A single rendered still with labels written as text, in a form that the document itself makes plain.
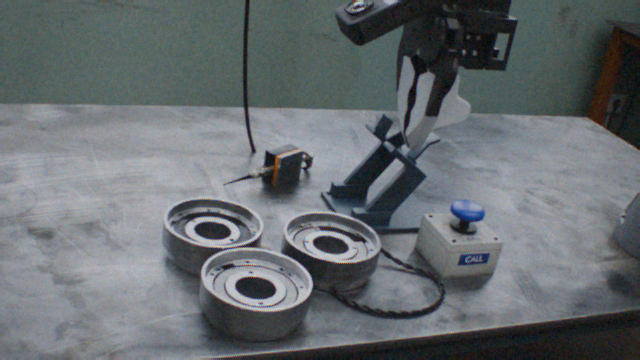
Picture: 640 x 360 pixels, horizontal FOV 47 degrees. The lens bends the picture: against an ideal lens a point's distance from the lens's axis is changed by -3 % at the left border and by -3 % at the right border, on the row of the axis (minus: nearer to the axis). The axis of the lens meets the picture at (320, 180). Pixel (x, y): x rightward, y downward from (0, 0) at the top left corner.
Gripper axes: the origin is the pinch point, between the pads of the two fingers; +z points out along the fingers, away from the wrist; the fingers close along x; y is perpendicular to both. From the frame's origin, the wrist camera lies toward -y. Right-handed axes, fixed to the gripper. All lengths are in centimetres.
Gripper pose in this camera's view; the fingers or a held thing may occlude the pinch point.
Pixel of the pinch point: (407, 137)
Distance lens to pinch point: 77.1
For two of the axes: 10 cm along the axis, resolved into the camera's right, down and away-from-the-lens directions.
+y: 9.2, -0.3, 4.0
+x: -3.7, -4.5, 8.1
